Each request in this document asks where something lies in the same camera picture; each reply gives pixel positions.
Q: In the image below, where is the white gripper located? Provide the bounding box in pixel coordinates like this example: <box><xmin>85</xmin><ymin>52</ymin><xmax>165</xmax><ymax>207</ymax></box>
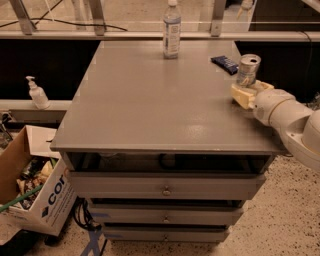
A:
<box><xmin>231</xmin><ymin>80</ymin><xmax>295</xmax><ymax>126</ymax></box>

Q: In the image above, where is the silver redbull can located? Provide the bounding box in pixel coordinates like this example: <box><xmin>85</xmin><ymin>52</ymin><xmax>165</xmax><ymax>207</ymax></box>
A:
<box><xmin>236</xmin><ymin>54</ymin><xmax>261</xmax><ymax>87</ymax></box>

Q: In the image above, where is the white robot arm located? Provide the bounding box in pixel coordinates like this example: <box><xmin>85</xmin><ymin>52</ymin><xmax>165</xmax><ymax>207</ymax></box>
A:
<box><xmin>231</xmin><ymin>80</ymin><xmax>320</xmax><ymax>171</ymax></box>

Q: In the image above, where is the blue rxbar blueberry wrapper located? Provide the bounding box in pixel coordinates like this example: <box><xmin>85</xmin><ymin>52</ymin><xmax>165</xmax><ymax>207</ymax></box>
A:
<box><xmin>211</xmin><ymin>55</ymin><xmax>238</xmax><ymax>75</ymax></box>

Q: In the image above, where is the clear plastic water bottle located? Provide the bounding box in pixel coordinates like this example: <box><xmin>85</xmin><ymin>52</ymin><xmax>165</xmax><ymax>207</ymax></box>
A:
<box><xmin>163</xmin><ymin>0</ymin><xmax>181</xmax><ymax>59</ymax></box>

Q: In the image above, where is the grey drawer cabinet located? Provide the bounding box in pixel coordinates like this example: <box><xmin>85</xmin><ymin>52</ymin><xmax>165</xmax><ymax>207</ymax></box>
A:
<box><xmin>51</xmin><ymin>40</ymin><xmax>284</xmax><ymax>231</ymax></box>

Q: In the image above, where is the bottom grey drawer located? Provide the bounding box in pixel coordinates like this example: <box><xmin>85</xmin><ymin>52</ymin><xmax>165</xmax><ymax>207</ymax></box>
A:
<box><xmin>103</xmin><ymin>227</ymin><xmax>229</xmax><ymax>243</ymax></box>

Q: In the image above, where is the grey drawer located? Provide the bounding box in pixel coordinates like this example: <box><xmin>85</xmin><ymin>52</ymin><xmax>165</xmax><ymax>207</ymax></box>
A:
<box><xmin>69</xmin><ymin>172</ymin><xmax>266</xmax><ymax>200</ymax></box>
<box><xmin>103</xmin><ymin>227</ymin><xmax>229</xmax><ymax>243</ymax></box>
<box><xmin>89</xmin><ymin>204</ymin><xmax>243</xmax><ymax>225</ymax></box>

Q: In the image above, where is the top grey drawer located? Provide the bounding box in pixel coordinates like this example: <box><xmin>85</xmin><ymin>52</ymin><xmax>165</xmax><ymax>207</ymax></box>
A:
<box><xmin>69</xmin><ymin>172</ymin><xmax>266</xmax><ymax>200</ymax></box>

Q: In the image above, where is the middle grey drawer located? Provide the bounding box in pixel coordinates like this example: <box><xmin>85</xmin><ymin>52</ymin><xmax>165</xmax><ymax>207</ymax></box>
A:
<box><xmin>89</xmin><ymin>204</ymin><xmax>243</xmax><ymax>225</ymax></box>

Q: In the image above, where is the white pump sanitizer bottle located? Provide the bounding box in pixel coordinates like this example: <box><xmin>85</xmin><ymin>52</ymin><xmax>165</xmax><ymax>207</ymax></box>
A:
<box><xmin>26</xmin><ymin>76</ymin><xmax>50</xmax><ymax>109</ymax></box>

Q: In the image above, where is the white cardboard box with items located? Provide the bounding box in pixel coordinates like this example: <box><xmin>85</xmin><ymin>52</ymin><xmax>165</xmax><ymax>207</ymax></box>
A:
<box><xmin>0</xmin><ymin>125</ymin><xmax>76</xmax><ymax>236</ymax></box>

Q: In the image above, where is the green stick in box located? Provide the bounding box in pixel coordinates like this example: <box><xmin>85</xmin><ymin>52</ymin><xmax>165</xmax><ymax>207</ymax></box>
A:
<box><xmin>0</xmin><ymin>184</ymin><xmax>44</xmax><ymax>213</ymax></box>

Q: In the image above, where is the black cable on floor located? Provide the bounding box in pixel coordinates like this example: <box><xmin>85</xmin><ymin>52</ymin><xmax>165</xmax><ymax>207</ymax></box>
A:
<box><xmin>72</xmin><ymin>198</ymin><xmax>103</xmax><ymax>233</ymax></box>

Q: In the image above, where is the black cable behind glass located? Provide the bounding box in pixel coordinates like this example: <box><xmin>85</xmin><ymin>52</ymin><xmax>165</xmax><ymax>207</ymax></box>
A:
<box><xmin>0</xmin><ymin>0</ymin><xmax>128</xmax><ymax>33</ymax></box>

